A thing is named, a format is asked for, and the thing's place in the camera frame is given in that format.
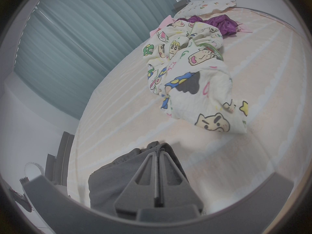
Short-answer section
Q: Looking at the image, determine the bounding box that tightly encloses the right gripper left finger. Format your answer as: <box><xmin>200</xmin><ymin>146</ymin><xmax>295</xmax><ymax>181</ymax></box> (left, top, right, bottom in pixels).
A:
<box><xmin>114</xmin><ymin>152</ymin><xmax>157</xmax><ymax>219</ymax></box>

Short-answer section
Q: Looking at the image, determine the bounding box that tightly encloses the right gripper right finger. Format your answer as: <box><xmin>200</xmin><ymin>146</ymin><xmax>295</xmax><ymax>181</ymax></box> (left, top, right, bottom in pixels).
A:
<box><xmin>158</xmin><ymin>152</ymin><xmax>204</xmax><ymax>214</ymax></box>

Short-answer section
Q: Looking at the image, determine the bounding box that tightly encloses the black T-shirt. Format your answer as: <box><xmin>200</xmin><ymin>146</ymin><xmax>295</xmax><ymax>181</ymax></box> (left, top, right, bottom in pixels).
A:
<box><xmin>88</xmin><ymin>141</ymin><xmax>189</xmax><ymax>209</ymax></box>

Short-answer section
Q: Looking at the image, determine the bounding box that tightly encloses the bed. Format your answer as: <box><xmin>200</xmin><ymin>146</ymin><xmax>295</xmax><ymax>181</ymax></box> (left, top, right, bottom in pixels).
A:
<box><xmin>67</xmin><ymin>0</ymin><xmax>312</xmax><ymax>215</ymax></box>

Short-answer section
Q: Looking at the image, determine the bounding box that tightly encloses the black chest of drawers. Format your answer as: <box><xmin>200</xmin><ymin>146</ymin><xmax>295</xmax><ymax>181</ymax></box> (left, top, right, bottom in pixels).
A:
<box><xmin>45</xmin><ymin>131</ymin><xmax>75</xmax><ymax>188</ymax></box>

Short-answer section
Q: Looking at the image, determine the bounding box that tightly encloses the white printed pyjama garment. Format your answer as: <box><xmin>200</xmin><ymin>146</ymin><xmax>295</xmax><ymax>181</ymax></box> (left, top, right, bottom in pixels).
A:
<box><xmin>143</xmin><ymin>19</ymin><xmax>250</xmax><ymax>134</ymax></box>

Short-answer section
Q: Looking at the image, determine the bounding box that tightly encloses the blue-green curtain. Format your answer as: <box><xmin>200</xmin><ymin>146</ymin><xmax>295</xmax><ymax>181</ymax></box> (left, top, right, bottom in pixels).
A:
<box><xmin>13</xmin><ymin>9</ymin><xmax>110</xmax><ymax>120</ymax></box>
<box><xmin>37</xmin><ymin>0</ymin><xmax>179</xmax><ymax>75</ymax></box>

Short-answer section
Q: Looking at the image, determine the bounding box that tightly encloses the pink garment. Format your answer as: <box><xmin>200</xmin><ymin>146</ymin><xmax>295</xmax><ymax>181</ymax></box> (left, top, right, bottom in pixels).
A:
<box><xmin>149</xmin><ymin>16</ymin><xmax>253</xmax><ymax>39</ymax></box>

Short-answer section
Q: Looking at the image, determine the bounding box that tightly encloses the purple garment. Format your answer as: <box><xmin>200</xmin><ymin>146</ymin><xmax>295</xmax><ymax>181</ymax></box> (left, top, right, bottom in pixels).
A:
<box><xmin>183</xmin><ymin>15</ymin><xmax>241</xmax><ymax>37</ymax></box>

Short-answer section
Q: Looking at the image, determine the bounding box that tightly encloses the white printed pillow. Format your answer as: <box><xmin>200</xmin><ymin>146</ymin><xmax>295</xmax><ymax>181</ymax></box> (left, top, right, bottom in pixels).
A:
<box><xmin>174</xmin><ymin>0</ymin><xmax>236</xmax><ymax>19</ymax></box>

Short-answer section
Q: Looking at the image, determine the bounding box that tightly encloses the grey bedside table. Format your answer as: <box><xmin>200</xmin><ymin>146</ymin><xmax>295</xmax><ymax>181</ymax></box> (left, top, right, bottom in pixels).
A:
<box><xmin>173</xmin><ymin>0</ymin><xmax>188</xmax><ymax>11</ymax></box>

